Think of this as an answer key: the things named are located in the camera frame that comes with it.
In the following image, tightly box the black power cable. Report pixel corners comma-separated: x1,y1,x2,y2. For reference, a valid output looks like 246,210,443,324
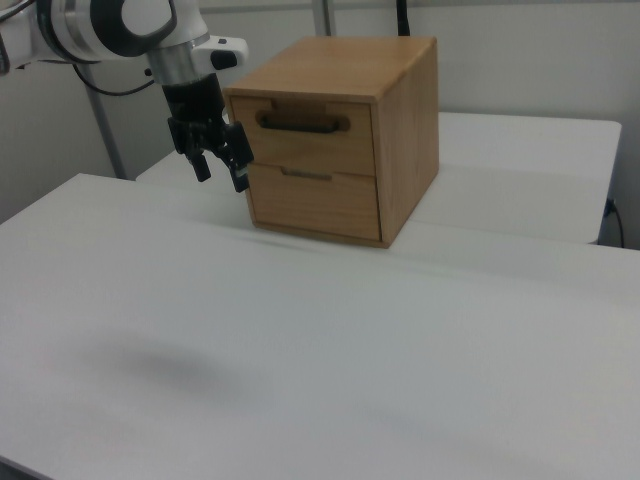
606,198,627,247

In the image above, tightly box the black camera stand pole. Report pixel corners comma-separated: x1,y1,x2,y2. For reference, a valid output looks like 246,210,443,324
395,0,413,37

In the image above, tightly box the wooden drawer with black handle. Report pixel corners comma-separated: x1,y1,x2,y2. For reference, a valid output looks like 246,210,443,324
229,96,377,177

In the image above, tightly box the black metal drawer handle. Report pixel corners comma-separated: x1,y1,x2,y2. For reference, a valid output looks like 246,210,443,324
255,112,351,135

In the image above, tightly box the wooden drawer with recessed grip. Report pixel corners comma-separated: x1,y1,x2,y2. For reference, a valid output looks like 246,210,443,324
246,163,383,242

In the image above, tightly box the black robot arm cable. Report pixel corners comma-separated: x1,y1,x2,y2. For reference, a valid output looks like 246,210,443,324
73,63,157,97

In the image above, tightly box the wooden two-drawer cabinet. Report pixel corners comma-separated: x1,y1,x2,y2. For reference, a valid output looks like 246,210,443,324
222,35,441,250

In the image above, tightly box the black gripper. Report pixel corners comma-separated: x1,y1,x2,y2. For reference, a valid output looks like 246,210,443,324
160,73,254,194

